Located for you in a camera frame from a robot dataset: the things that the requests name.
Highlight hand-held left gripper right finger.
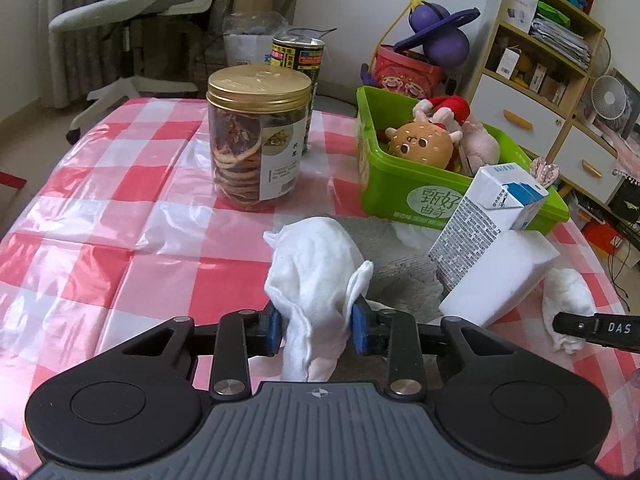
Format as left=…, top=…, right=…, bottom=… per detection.
left=350, top=300, right=516, bottom=403

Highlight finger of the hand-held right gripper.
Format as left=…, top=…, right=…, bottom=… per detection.
left=551, top=311, right=601, bottom=337

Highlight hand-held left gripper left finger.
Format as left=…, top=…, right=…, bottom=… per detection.
left=120, top=302, right=286, bottom=402

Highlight white sock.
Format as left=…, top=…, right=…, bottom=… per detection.
left=263, top=216, right=375, bottom=383
left=542, top=267, right=598, bottom=353

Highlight green plastic bin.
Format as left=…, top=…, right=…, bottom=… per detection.
left=355, top=85, right=571, bottom=233

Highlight burger plush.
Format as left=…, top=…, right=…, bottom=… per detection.
left=385, top=120, right=463, bottom=168

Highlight pink fluffy plush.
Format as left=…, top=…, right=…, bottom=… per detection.
left=457, top=120, right=501, bottom=176

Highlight red santa plush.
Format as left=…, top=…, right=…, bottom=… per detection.
left=412, top=95, right=473, bottom=128

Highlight grey fluffy cloth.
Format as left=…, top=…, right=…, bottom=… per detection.
left=332, top=215, right=446, bottom=383

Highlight white foam block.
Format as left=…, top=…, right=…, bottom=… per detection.
left=438, top=230, right=561, bottom=328

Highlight red box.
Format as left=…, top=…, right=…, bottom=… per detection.
left=582, top=220, right=626, bottom=251

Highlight black printed bag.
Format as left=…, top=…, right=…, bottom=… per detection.
left=607, top=177, right=640, bottom=221

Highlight blue white milk carton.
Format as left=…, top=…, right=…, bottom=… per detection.
left=427, top=162, right=551, bottom=293

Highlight low wooden drawer cabinet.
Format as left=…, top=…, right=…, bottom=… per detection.
left=547, top=120, right=626, bottom=201

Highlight pink printed cloth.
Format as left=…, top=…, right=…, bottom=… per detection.
left=607, top=130, right=640, bottom=181

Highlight pink checkered tablecloth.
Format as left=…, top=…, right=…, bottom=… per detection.
left=0, top=96, right=640, bottom=480

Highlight tall wooden shelf cabinet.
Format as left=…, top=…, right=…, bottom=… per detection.
left=467, top=0, right=608, bottom=171

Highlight white desk fan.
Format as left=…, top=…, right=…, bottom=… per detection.
left=590, top=75, right=638, bottom=126

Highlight brown shelf boxes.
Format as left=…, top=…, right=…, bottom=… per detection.
left=530, top=62, right=568, bottom=103

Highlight clear jar with gold lid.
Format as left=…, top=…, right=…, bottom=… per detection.
left=206, top=65, right=313, bottom=208

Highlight red printed bucket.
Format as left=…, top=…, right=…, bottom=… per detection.
left=372, top=44, right=448, bottom=101

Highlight small white box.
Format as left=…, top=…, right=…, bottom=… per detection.
left=496, top=46, right=521, bottom=78

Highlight grey standing fan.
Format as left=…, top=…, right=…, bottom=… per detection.
left=595, top=35, right=613, bottom=76

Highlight black printed can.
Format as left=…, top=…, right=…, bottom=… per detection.
left=271, top=35, right=326, bottom=153

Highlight stack of papers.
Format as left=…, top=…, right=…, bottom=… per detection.
left=530, top=15, right=591, bottom=68

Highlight purple bouncing ball toy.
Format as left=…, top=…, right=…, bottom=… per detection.
left=392, top=0, right=481, bottom=63

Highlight clear plastic bag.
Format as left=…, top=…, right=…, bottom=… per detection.
left=222, top=10, right=291, bottom=41

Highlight green paper bag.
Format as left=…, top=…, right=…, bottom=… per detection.
left=537, top=0, right=571, bottom=28

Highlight white printed box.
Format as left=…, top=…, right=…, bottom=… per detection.
left=502, top=0, right=540, bottom=31

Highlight grey pleated curtain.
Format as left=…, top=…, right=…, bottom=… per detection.
left=37, top=0, right=126, bottom=106

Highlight grey office chair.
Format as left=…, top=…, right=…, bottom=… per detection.
left=47, top=0, right=221, bottom=146

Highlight black floor cable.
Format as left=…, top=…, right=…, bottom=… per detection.
left=607, top=247, right=636, bottom=311

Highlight dark picture frame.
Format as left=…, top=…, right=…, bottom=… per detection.
left=612, top=67, right=640, bottom=141

